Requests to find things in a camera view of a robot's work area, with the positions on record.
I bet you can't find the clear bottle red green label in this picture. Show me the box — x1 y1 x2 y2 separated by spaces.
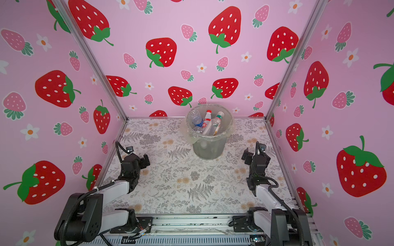
203 111 224 136

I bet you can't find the clear bottle red cap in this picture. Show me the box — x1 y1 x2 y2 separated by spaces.
202 110 212 130

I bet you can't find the clear bottle blue label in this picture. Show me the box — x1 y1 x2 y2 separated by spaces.
190 109 204 128

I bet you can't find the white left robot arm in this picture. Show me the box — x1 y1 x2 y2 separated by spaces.
54 154 150 246

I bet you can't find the grey mesh waste bin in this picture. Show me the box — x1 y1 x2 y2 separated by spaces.
192 113 229 160

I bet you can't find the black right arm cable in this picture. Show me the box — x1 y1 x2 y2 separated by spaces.
254 141 305 246

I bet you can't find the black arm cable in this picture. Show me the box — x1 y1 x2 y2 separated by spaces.
115 140 133 157
254 141 305 246

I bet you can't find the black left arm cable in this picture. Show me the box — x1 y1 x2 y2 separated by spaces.
115 140 133 157

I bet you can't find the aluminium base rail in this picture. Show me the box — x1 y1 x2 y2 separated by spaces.
91 210 271 246

